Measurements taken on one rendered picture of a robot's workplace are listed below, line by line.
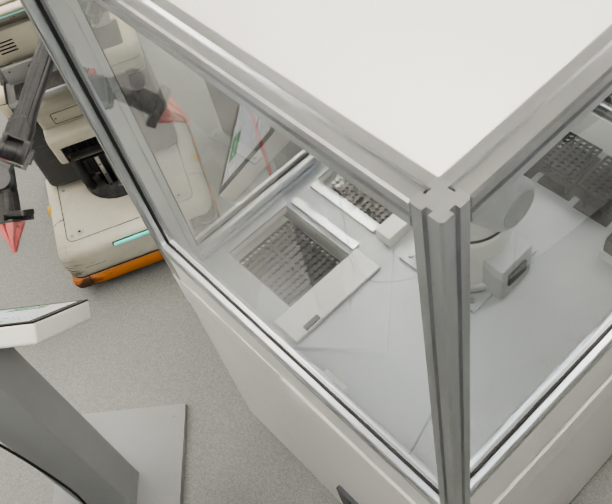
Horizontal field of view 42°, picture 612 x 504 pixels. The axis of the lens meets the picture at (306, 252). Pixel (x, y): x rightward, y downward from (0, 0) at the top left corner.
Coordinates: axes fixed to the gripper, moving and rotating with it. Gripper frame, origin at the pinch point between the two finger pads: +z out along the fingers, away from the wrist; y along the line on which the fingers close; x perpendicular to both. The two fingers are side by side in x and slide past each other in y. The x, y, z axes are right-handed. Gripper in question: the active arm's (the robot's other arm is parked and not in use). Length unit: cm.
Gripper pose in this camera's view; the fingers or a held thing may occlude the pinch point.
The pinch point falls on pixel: (14, 249)
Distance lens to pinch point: 206.3
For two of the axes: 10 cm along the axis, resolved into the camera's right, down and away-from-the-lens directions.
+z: 1.3, 9.9, 0.9
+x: 0.9, -1.0, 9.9
